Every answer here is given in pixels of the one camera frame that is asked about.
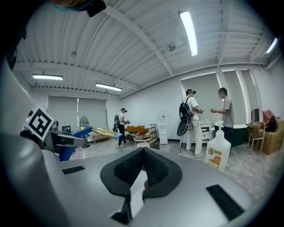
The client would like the black bag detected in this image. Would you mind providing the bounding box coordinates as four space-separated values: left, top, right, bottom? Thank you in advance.
264 116 278 133

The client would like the white desk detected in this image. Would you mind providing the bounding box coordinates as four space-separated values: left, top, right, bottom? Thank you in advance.
198 120 213 141

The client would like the white water dispenser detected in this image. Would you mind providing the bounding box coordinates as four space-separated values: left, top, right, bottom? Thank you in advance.
158 112 169 145

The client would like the white pump bottle orange label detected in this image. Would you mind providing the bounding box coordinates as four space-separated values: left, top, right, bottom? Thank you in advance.
204 120 232 173

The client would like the wooden shelf cart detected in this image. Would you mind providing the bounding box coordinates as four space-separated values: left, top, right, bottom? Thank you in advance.
149 124 159 143

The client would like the wooden chair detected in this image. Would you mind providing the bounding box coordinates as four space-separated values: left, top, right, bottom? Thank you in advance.
247 131 265 154

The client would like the orange sofa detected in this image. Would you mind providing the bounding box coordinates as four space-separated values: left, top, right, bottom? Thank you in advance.
124 125 150 139

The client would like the ceiling tube light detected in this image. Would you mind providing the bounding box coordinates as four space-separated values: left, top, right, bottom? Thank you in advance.
95 82 123 92
179 11 199 57
32 74 63 81
265 37 279 54

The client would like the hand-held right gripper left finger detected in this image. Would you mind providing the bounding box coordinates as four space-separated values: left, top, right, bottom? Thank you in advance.
41 147 144 227

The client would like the wooden bench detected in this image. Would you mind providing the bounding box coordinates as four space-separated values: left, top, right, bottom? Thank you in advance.
91 132 112 145

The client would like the blue handled squeegee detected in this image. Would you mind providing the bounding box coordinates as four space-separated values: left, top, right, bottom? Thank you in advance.
58 125 123 162

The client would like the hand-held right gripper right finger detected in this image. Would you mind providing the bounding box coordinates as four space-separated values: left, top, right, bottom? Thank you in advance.
133 147 253 227

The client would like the cardboard box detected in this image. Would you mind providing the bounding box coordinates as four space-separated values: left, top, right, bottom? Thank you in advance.
258 120 284 156

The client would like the round white coffee table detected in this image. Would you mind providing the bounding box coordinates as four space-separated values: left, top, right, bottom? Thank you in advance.
133 135 153 148

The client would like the black head-worn camera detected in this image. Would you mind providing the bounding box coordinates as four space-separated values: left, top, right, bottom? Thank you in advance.
86 0 107 18

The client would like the black standing fan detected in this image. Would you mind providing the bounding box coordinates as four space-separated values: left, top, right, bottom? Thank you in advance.
79 116 91 149

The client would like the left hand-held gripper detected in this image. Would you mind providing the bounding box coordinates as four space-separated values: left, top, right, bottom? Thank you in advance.
24 105 88 160

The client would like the person's left forearm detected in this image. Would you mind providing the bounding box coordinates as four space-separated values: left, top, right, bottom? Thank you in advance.
20 130 43 145

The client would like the black bathtub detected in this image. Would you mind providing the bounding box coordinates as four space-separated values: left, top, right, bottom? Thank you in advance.
213 124 249 147

